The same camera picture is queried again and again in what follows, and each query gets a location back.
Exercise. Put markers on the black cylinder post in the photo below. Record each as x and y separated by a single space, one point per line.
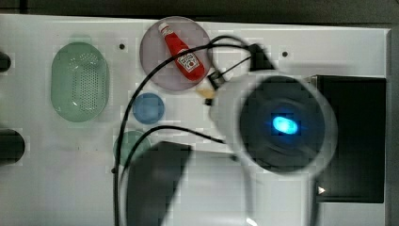
5 62
12 147

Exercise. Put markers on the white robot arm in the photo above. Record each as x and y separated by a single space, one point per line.
282 133

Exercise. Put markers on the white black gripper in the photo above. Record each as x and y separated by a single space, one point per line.
218 80

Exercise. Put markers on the small green round plate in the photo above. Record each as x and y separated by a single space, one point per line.
129 141

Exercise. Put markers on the small blue round plate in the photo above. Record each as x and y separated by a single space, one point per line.
148 108

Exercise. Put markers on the black cylinder post upper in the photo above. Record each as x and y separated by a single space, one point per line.
5 62

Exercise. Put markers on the plush red ketchup bottle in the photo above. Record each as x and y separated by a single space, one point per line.
189 64

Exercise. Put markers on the plush peeled banana toy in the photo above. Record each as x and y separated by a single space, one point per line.
206 93

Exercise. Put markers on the green perforated colander basket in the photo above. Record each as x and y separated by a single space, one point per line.
79 82

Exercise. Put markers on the black cylinder post lower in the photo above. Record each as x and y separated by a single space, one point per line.
12 147

